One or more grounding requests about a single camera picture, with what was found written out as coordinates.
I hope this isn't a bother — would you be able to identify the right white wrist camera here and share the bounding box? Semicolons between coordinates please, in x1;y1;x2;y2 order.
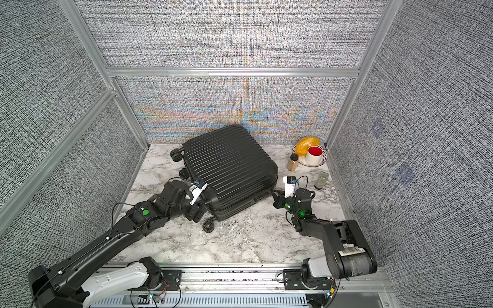
282;176;297;198

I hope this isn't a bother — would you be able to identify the white cup red inside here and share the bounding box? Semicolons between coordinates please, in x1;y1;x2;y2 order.
305;146;324;167

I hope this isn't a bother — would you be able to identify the aluminium enclosure frame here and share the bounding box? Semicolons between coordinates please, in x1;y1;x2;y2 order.
1;1;403;233

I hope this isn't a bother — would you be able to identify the white slotted cable duct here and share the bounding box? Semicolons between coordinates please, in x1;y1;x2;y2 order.
92;293;308;307

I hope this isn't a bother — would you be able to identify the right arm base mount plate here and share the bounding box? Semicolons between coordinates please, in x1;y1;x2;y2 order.
282;269;333;291

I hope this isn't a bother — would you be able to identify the brown spice jar black lid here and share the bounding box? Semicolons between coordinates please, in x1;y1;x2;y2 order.
287;153;299;171

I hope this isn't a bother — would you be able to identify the white patterned plate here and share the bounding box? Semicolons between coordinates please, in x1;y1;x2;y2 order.
298;145;328;168

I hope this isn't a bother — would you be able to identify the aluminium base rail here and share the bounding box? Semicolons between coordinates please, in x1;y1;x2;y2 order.
76;264;394;297

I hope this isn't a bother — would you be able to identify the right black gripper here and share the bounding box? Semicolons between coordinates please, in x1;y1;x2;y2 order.
270;187;301;219

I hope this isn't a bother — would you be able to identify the black ribbed hard-shell suitcase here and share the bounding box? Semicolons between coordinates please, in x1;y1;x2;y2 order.
170;124;278;233

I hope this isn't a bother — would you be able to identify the yellow bread loaf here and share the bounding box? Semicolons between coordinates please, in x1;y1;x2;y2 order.
294;136;320;157

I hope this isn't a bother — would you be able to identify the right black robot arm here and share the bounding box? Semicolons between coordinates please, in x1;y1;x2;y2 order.
271;189;377;282

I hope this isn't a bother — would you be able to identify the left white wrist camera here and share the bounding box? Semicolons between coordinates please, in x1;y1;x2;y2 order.
189;179;208;205

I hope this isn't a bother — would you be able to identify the clear glass jar lying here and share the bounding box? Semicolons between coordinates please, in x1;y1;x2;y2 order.
314;171;329;190

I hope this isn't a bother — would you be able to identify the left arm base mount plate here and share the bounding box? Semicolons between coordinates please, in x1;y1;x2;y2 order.
130;269;182;291

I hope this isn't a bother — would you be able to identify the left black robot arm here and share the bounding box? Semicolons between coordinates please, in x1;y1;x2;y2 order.
28;180;208;307

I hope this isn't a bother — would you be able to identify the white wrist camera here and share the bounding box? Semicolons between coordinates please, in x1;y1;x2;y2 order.
282;176;297;198
189;179;208;205

